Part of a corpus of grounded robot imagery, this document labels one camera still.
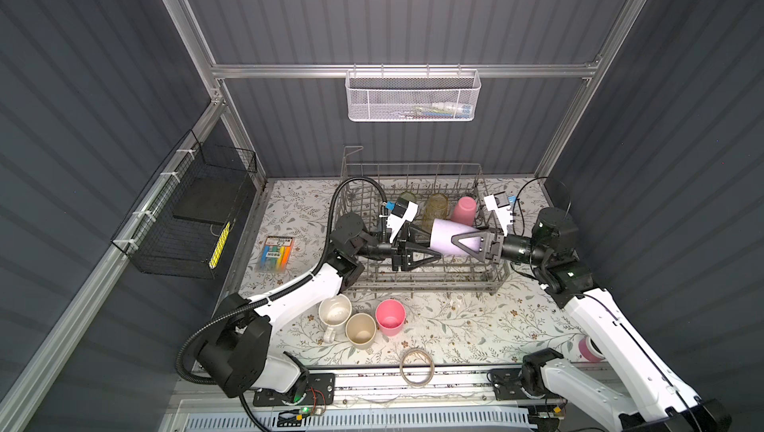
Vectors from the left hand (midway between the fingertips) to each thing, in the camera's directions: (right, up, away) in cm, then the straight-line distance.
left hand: (442, 251), depth 62 cm
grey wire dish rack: (+8, -13, +31) cm, 35 cm away
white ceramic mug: (-27, -21, +22) cm, 41 cm away
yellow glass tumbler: (+4, +9, +32) cm, 34 cm away
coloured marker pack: (-48, -6, +35) cm, 60 cm away
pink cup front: (+13, +8, +30) cm, 33 cm away
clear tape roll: (0, -33, +14) cm, 36 cm away
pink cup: (-11, -22, +22) cm, 33 cm away
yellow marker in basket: (-51, 0, +7) cm, 52 cm away
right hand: (+4, +1, +2) cm, 5 cm away
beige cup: (-19, -25, +20) cm, 38 cm away
